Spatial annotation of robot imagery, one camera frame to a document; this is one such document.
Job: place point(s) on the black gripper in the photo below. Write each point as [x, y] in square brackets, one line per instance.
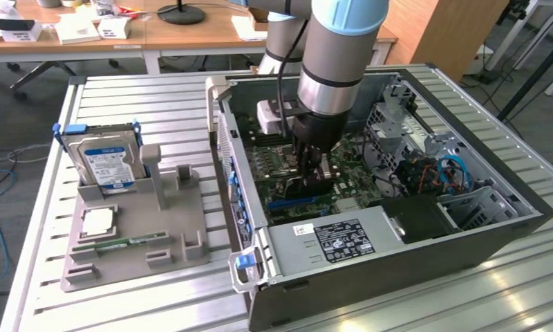
[318, 131]

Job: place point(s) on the green graphics card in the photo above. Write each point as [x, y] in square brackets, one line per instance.
[298, 192]

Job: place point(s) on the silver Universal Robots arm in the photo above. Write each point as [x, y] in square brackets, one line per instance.
[327, 62]

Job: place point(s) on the CPU socket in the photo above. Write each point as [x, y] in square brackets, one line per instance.
[288, 160]

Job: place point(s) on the silver metal drive cage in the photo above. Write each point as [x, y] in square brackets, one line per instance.
[393, 138]

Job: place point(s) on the green motherboard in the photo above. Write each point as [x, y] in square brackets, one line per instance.
[355, 193]

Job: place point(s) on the silver chipset heatsink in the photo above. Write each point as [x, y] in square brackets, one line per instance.
[351, 205]

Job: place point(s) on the blue expansion slot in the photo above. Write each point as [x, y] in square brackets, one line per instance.
[282, 205]

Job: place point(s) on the white paper stack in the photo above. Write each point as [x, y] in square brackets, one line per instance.
[248, 31]

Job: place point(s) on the grey power supply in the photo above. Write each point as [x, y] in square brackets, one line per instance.
[295, 249]

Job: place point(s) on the brown cardboard box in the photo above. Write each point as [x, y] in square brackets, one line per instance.
[258, 14]

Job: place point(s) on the wooden cabinet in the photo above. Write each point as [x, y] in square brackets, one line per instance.
[443, 34]

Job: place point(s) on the wooden desk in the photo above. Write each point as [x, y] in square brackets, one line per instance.
[188, 34]
[36, 46]

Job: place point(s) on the dark power strip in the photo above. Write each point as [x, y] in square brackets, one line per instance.
[491, 76]

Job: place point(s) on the blue case latch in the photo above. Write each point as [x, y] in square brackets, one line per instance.
[244, 262]

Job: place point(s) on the silver disk bay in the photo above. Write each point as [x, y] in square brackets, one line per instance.
[479, 207]

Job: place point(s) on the black round lamp base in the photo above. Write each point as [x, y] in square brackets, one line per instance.
[182, 15]

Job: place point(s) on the black open PC case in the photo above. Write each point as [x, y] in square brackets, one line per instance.
[397, 276]

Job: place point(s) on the hard disk with blue label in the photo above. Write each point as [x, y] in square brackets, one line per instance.
[106, 166]

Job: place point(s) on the grey parts rack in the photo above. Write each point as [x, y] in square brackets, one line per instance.
[134, 221]

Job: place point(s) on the black tripod pole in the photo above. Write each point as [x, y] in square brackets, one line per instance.
[535, 76]

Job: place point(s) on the blue disk carrier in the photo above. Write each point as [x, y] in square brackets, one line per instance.
[74, 128]

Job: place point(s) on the small printed white box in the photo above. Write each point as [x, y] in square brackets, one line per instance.
[112, 29]

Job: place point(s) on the green RAM stick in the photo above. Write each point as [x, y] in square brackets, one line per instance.
[120, 242]

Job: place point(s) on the silver CPU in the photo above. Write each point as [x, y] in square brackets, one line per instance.
[96, 221]

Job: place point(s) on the flat white box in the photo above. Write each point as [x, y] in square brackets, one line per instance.
[78, 32]

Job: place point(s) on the black wheeled chair base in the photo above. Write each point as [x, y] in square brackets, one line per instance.
[42, 69]

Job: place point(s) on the white box with black tablet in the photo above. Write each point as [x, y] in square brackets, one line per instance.
[23, 34]

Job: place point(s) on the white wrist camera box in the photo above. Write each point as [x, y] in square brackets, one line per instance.
[268, 117]

